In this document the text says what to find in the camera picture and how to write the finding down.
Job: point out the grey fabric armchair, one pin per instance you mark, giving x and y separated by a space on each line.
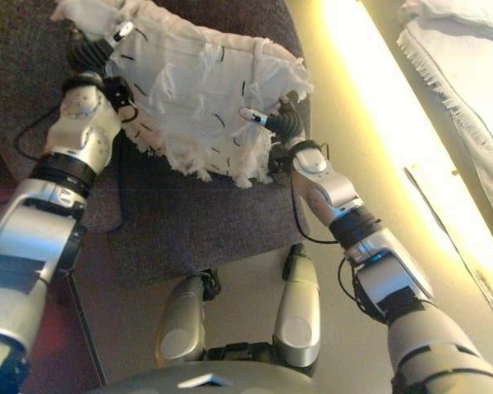
189 230

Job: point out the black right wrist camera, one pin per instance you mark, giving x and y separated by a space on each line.
278 160

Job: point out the silver left robot leg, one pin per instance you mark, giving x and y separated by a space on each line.
181 320

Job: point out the white fringed cushion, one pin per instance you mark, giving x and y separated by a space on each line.
189 90

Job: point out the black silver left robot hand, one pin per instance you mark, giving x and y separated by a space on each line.
88 55

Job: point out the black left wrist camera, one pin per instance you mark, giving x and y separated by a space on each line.
119 93

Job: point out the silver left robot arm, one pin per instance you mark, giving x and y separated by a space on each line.
37 238

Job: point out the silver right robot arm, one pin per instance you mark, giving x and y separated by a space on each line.
394 283

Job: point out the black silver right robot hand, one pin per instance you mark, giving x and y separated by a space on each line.
289 123

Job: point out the bed with white bedding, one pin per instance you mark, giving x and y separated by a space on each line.
476 82

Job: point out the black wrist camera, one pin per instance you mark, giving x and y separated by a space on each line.
278 160
119 93

